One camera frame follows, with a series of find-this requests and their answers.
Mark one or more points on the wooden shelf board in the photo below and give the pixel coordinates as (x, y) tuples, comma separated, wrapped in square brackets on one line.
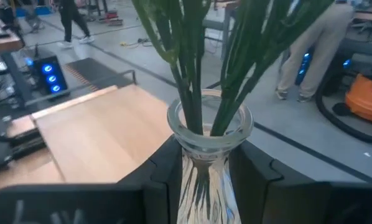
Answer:
[(105, 137)]

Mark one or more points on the black computer tower blue lights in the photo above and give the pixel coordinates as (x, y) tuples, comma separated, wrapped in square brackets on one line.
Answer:
[(50, 77), (305, 67)]

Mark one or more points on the wooden workbench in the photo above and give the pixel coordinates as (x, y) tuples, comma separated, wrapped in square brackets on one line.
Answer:
[(2, 40)]

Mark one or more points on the orange shop vacuum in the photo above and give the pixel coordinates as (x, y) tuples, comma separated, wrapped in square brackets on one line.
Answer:
[(366, 99)]

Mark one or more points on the orange vacuum cleaner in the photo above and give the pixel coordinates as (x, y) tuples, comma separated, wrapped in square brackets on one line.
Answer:
[(332, 121)]

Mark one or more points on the red artificial flower bunch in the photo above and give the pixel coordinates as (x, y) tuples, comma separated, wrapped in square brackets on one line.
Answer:
[(232, 93)]

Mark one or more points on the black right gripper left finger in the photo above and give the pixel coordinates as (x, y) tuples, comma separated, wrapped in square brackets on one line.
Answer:
[(80, 205)]

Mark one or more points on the person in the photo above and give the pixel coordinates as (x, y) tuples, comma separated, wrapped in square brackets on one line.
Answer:
[(71, 15), (316, 46)]

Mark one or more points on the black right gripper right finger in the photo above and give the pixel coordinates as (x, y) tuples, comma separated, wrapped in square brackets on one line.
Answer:
[(298, 202)]

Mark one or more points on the tall fluted clear glass vase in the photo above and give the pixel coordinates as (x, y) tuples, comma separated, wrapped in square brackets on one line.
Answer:
[(204, 193)]

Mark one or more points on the black floor mat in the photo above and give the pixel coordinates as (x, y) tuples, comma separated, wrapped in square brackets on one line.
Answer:
[(92, 73)]

